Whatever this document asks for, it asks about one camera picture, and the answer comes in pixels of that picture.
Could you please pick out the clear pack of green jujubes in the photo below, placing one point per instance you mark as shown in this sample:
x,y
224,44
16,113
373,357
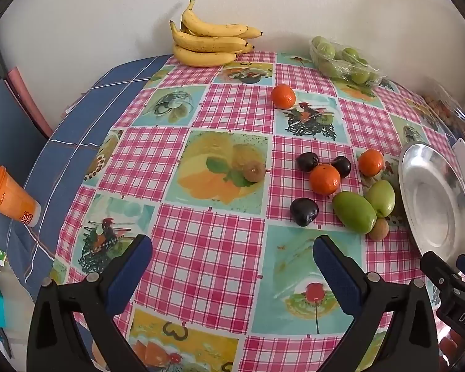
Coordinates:
x,y
339,60

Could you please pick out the small brown longan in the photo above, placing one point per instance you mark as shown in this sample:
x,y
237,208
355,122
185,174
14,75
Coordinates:
x,y
378,229

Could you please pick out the orange plastic cup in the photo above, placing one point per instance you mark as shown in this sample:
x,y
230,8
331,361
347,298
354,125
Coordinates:
x,y
7,197

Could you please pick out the orange tangerine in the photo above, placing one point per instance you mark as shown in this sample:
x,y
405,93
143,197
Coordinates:
x,y
324,179
283,96
371,162

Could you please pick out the yellow banana bunch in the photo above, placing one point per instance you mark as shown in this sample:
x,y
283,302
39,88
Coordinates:
x,y
207,42

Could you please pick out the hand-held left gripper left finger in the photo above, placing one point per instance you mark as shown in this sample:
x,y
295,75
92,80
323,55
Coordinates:
x,y
126,275

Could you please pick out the green jujube fruit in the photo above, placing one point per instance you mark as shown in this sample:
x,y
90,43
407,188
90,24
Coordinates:
x,y
353,212
381,197

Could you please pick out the clear pack of brown longans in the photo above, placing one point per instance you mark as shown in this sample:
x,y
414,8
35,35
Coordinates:
x,y
443,110

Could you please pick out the round metal plate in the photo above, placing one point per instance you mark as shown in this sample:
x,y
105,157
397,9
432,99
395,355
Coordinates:
x,y
434,201

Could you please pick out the pink chair back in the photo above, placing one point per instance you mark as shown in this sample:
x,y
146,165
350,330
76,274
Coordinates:
x,y
27,100

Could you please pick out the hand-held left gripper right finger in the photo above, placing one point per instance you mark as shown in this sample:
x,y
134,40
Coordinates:
x,y
339,275

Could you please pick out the pink checked fruit-print tablecloth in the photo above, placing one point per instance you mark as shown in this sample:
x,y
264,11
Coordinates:
x,y
217,240

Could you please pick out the brown kiwi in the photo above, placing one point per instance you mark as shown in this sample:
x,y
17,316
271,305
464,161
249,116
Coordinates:
x,y
254,171

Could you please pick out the dark purple plum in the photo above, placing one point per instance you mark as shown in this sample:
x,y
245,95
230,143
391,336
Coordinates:
x,y
342,166
304,211
306,161

